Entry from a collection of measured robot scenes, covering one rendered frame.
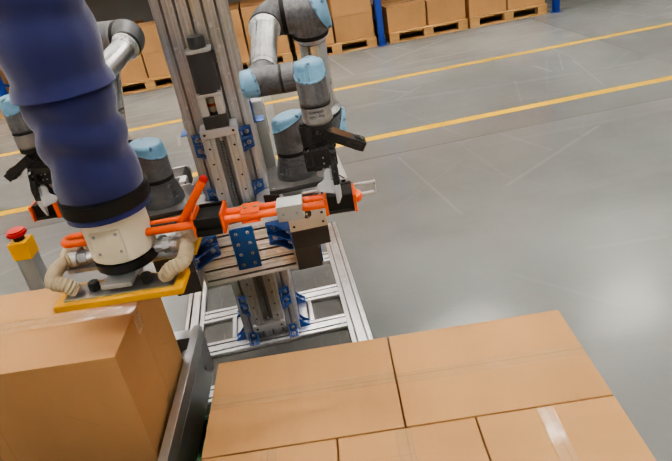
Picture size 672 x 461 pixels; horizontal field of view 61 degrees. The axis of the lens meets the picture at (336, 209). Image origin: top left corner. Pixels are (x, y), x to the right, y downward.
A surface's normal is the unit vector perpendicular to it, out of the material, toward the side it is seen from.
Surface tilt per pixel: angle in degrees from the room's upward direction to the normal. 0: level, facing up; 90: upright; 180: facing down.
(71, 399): 90
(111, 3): 90
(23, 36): 75
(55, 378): 90
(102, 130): 71
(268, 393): 0
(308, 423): 0
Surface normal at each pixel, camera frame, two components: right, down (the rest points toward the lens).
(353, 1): 0.12, 0.44
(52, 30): 0.58, 0.00
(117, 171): 0.74, -0.09
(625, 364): -0.15, -0.88
